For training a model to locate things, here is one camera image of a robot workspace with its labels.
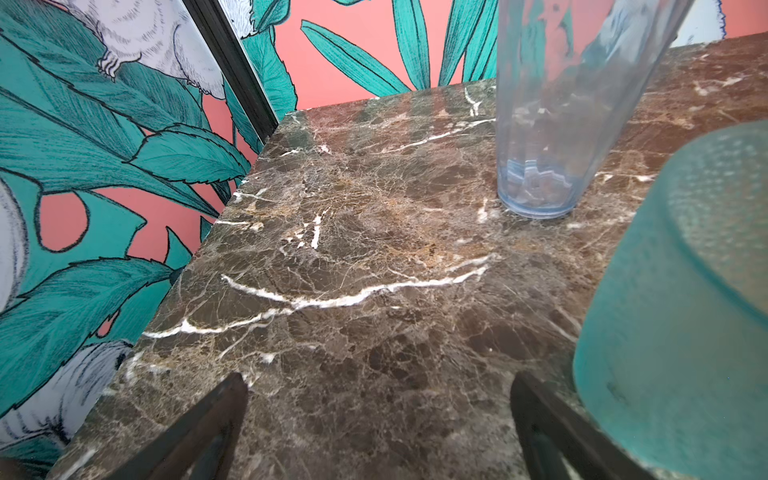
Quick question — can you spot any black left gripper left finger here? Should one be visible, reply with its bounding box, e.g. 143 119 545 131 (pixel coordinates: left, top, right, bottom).
109 372 248 479

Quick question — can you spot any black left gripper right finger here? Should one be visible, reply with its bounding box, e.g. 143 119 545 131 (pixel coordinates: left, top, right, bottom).
510 371 653 480

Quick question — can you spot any clear blue tall glass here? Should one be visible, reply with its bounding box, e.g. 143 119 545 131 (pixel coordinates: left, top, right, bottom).
496 1 692 219

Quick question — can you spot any frosted teal glass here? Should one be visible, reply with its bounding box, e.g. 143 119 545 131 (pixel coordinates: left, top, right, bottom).
573 121 767 479

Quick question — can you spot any black left corner post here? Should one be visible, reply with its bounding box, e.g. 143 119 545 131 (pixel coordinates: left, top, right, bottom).
183 0 278 144

